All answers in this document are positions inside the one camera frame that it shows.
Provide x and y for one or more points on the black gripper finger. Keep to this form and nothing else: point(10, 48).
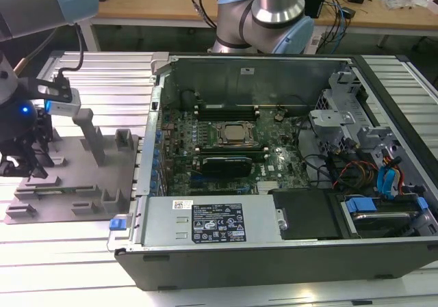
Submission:
point(24, 156)
point(44, 129)

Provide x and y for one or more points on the black RAM slot bank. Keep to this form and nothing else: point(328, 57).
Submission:
point(226, 112)
point(232, 153)

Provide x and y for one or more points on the grey parts rack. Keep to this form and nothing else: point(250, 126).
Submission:
point(78, 170)

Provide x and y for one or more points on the blue case latch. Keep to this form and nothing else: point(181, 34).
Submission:
point(117, 225)

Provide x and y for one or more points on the silver power supply with label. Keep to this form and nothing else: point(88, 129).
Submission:
point(164, 225)

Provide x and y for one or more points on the wooden desk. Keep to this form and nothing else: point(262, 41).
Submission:
point(154, 9)

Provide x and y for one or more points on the black graphics card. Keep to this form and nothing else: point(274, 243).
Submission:
point(226, 166)

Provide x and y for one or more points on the silver CPU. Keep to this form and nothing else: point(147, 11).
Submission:
point(233, 131)

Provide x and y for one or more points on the silver chipset heatsink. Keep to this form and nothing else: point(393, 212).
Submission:
point(267, 186)

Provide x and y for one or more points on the round coin battery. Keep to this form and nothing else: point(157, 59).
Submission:
point(279, 117)

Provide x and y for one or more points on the green motherboard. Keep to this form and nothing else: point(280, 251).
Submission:
point(284, 163)

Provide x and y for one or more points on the open black PC case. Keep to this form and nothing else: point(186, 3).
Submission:
point(273, 269)

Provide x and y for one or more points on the black plastic bay cover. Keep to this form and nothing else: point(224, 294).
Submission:
point(304, 214)

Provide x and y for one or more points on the silver metal drive cage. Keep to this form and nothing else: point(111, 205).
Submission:
point(342, 119)

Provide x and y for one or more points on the small black adapter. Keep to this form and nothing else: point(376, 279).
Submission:
point(349, 13)

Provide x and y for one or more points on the hard disk in blue carrier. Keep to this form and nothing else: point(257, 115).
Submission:
point(376, 214)

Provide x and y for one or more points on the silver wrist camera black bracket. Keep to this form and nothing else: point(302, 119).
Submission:
point(65, 103)

